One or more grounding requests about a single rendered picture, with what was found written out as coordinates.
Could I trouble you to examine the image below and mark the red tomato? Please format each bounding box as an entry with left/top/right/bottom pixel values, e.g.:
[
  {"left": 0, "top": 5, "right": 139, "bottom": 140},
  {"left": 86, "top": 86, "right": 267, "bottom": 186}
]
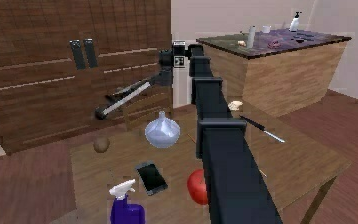
[{"left": 186, "top": 168, "right": 210, "bottom": 206}]

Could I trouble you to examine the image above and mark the crumpled white paper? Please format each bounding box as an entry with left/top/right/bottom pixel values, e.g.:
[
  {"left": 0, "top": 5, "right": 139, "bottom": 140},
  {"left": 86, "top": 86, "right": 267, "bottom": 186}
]
[{"left": 227, "top": 100, "right": 244, "bottom": 112}]

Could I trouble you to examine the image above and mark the white soap dispenser bottle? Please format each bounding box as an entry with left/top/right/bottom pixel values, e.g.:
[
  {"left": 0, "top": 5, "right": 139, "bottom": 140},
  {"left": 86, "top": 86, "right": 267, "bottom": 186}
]
[{"left": 288, "top": 11, "right": 304, "bottom": 34}]

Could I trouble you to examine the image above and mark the grey cylinder bottle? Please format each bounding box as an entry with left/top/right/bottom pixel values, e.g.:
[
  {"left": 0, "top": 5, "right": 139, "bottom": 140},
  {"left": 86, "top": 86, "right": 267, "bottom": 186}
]
[{"left": 246, "top": 25, "right": 257, "bottom": 50}]

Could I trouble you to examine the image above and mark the clear glass jar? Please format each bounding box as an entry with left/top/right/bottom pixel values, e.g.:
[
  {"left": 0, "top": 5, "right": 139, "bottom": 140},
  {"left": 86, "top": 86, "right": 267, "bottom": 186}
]
[{"left": 144, "top": 110, "right": 182, "bottom": 150}]

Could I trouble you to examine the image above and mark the dark brown wooden cabinet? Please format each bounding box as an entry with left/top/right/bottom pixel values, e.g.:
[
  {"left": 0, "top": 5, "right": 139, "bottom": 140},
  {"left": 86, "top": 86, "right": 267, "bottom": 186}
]
[{"left": 0, "top": 0, "right": 173, "bottom": 156}]

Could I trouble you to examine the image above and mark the brown wooden table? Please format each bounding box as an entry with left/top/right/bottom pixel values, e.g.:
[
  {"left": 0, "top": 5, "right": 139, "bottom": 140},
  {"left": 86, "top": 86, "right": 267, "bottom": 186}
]
[{"left": 69, "top": 99, "right": 352, "bottom": 224}]

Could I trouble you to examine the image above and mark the black smartphone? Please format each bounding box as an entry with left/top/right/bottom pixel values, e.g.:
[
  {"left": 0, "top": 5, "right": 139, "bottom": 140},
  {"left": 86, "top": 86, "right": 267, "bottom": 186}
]
[{"left": 134, "top": 161, "right": 169, "bottom": 197}]

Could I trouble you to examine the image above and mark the black handled knife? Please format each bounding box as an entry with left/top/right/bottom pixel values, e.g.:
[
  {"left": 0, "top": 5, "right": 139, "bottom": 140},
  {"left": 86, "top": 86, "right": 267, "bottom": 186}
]
[{"left": 238, "top": 114, "right": 287, "bottom": 144}]

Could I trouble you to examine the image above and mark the pink round dish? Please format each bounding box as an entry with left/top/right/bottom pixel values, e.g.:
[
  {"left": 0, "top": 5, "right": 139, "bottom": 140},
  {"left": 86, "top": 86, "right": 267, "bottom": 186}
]
[{"left": 267, "top": 39, "right": 284, "bottom": 50}]

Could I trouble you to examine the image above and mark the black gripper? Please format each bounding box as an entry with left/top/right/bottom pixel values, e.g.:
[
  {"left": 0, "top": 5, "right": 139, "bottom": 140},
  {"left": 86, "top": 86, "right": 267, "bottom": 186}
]
[{"left": 94, "top": 49, "right": 174, "bottom": 121}]

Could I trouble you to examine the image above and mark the wooden counter with dark top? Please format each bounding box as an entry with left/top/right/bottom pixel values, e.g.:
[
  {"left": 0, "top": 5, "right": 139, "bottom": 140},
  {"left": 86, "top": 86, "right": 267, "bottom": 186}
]
[{"left": 196, "top": 27, "right": 353, "bottom": 118}]

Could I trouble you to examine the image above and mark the purple spray bottle white nozzle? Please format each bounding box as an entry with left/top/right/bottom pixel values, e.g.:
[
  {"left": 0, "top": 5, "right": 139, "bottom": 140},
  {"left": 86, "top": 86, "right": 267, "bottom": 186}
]
[{"left": 108, "top": 178, "right": 147, "bottom": 224}]

